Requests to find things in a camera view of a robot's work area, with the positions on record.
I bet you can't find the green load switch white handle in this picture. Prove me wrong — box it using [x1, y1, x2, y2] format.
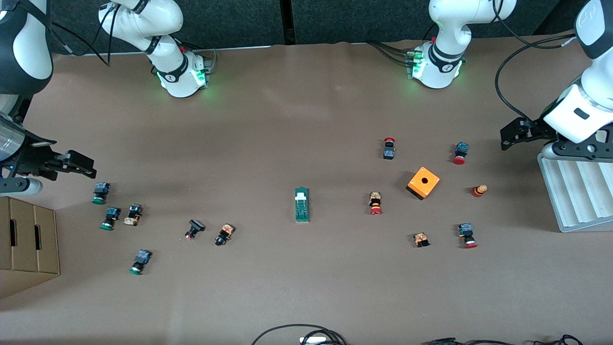
[295, 187, 310, 224]

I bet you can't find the brown cardboard box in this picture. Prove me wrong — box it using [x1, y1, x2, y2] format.
[0, 194, 61, 301]

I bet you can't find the grey ridged plastic tray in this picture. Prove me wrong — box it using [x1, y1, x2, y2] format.
[537, 152, 613, 233]

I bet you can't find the black mushroom button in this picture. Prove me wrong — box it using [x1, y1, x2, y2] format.
[185, 219, 206, 241]

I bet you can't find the green mushroom pushbutton switch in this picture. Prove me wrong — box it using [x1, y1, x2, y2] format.
[92, 182, 111, 205]
[100, 207, 121, 231]
[129, 249, 152, 276]

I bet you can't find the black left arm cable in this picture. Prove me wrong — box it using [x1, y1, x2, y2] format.
[492, 0, 578, 123]

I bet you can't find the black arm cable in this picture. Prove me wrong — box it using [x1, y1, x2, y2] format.
[48, 2, 120, 68]
[492, 0, 578, 123]

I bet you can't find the black selector switch orange block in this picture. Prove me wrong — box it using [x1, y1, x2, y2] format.
[215, 223, 235, 247]
[123, 204, 143, 226]

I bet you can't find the orange push button enclosure box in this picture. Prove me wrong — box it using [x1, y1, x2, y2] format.
[406, 166, 441, 201]

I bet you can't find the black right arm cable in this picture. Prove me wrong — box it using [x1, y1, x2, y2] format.
[48, 2, 120, 68]

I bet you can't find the black base cable bundle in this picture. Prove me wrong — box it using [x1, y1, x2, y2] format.
[368, 40, 413, 67]

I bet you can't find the black vertical frame post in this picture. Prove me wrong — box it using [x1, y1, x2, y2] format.
[280, 0, 295, 45]

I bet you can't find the black cable loop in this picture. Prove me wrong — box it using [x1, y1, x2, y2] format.
[251, 324, 348, 345]

